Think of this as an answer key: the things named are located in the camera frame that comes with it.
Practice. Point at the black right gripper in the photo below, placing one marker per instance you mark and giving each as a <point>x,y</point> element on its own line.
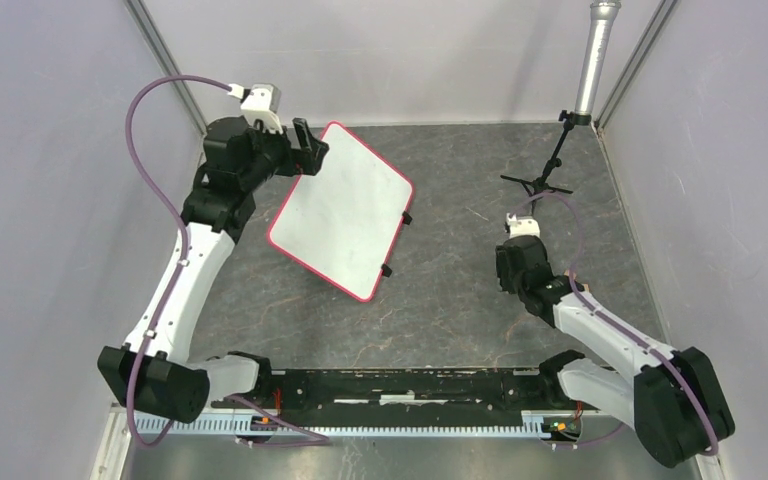
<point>501,268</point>

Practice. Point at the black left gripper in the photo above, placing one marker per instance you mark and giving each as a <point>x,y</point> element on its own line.
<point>304,161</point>

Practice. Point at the pink framed whiteboard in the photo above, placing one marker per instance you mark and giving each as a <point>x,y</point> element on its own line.
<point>343,223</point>

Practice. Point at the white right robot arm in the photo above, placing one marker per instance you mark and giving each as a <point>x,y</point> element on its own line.
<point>672,399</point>

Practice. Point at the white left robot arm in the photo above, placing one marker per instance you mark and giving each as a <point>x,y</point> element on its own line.
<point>151,371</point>

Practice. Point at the black tripod stand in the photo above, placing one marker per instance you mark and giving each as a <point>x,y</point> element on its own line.
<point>540,184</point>

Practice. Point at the aluminium corner profile left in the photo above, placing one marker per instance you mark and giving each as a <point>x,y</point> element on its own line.
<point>145,23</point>

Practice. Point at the aluminium corner profile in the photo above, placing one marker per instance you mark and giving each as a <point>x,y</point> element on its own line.
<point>145,23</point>
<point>646,42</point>

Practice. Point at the aluminium corner profile right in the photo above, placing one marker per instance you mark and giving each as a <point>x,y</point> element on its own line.
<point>646,42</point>

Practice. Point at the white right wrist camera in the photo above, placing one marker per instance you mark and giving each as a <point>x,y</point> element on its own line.
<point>518,226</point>

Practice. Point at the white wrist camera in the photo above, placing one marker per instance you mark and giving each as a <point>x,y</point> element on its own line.
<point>259,103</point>
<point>518,226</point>

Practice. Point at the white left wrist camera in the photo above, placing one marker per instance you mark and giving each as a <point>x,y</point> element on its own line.
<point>259,103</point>

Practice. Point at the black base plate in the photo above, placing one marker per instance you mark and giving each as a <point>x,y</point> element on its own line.
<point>425,397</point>

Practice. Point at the grey cable duct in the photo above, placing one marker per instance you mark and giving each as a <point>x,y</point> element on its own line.
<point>242,424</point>

